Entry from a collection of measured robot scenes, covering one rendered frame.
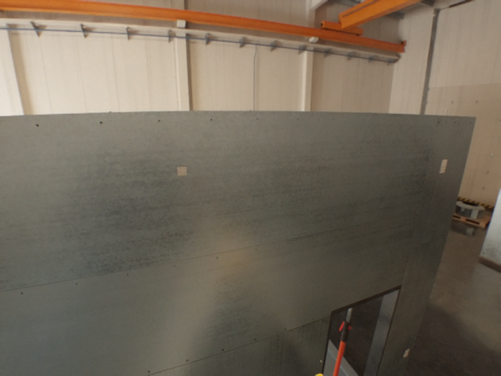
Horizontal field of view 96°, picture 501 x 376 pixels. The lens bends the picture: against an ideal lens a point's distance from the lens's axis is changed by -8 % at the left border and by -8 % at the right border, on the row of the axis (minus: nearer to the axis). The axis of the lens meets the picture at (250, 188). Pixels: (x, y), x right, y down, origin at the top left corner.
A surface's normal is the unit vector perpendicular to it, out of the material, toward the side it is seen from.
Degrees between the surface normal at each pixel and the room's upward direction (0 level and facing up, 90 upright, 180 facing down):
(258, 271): 90
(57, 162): 90
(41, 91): 90
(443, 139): 90
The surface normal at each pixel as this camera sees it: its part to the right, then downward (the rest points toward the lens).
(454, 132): 0.36, 0.27
